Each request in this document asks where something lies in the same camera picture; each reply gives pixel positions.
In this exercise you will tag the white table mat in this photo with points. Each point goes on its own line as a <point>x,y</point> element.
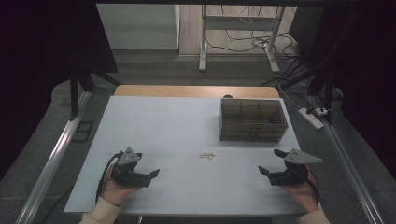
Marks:
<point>174,130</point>

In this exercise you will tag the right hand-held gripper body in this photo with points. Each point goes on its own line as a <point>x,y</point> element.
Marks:
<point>291,174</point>

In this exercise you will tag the white cabinet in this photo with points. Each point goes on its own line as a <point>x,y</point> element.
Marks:
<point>137,28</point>

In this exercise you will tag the gold pearl brooch pin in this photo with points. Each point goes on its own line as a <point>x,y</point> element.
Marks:
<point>207,155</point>

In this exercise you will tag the black overhead frame bar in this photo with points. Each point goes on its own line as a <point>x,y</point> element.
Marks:
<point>218,2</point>

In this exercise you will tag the black floor frame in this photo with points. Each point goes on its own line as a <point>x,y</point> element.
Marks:
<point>83,131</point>

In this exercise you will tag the person's right hand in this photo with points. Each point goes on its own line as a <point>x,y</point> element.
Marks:
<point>300,194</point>

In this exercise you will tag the white power strip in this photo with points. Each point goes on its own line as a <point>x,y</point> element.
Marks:
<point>311,118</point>

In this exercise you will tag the white metal desk frame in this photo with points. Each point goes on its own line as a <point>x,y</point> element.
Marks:
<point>204,37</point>

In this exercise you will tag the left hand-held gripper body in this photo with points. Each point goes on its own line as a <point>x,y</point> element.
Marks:
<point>127,174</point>

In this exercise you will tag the black curtain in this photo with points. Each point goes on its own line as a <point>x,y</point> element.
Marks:
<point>364,62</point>
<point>37,62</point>

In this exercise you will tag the aluminium rail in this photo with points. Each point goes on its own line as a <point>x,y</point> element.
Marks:
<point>53,161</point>
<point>351,174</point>

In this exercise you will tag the smoked transparent drawer box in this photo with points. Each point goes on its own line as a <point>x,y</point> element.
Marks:
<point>252,118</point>

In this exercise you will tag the person's left hand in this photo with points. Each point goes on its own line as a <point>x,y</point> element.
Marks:
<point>116,193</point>

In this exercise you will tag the wooden table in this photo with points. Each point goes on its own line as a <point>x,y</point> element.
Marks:
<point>186,91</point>

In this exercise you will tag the white plug adapter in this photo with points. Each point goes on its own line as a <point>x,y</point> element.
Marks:
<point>321,111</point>

